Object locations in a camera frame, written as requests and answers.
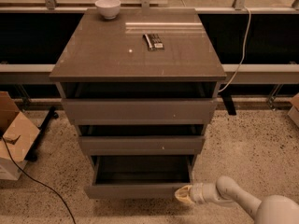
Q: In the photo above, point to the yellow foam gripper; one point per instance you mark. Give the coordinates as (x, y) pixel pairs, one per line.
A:
(196, 193)

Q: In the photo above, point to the grey bottom drawer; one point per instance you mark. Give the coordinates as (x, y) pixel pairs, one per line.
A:
(139, 177)

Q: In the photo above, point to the grey drawer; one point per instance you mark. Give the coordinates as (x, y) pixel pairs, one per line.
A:
(139, 177)
(182, 139)
(178, 103)

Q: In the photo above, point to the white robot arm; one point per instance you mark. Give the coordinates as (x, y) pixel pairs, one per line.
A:
(273, 209)

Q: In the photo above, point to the grey middle drawer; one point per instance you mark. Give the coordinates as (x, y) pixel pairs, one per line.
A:
(182, 139)

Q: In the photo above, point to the grey drawer cabinet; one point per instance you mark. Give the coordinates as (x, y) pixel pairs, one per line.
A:
(115, 50)

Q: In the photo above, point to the grey top drawer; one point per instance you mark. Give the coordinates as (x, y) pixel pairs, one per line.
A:
(178, 103)

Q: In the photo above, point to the black stand leg right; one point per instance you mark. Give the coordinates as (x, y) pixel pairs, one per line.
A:
(228, 102)

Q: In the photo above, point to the black stand leg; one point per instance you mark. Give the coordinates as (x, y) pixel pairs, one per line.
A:
(228, 102)
(52, 114)

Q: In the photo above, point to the cardboard box at right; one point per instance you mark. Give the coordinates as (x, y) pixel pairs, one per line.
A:
(294, 111)

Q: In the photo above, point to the black stand leg left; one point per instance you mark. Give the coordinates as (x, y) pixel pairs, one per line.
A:
(52, 114)

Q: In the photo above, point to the open cardboard box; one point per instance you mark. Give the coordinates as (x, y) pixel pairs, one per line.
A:
(18, 133)

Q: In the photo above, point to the white ceramic bowl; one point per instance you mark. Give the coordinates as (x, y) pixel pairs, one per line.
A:
(109, 9)

